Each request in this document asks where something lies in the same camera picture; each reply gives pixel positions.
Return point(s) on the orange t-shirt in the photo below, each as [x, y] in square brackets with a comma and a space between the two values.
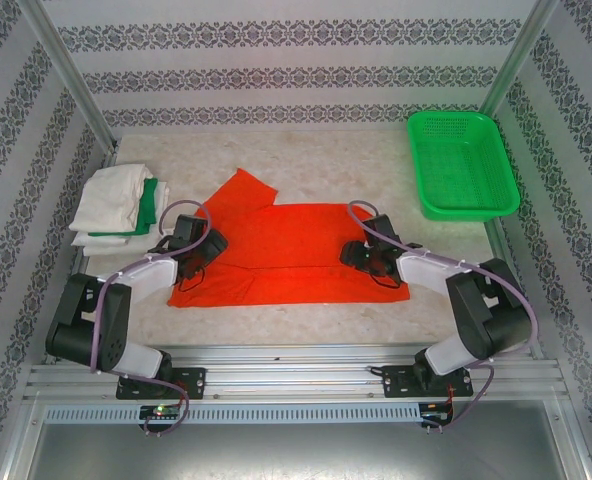
[296, 240]

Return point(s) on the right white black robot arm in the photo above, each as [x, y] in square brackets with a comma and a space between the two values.
[426, 270]

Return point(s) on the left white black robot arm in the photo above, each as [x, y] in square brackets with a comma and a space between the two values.
[121, 310]

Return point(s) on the green folded t-shirt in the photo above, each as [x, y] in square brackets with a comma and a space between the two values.
[148, 205]

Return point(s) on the white folded t-shirt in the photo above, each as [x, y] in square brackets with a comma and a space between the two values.
[106, 246]

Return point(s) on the green plastic basket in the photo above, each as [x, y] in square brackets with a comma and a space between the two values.
[466, 165]

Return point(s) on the cream folded t-shirt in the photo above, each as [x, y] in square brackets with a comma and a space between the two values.
[111, 195]

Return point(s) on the aluminium side rail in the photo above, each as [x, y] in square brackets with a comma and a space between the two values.
[498, 240]

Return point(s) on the wide aluminium base rail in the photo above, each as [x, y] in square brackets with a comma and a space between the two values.
[296, 375]

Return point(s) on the aluminium frame post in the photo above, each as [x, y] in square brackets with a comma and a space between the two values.
[521, 55]
[71, 75]

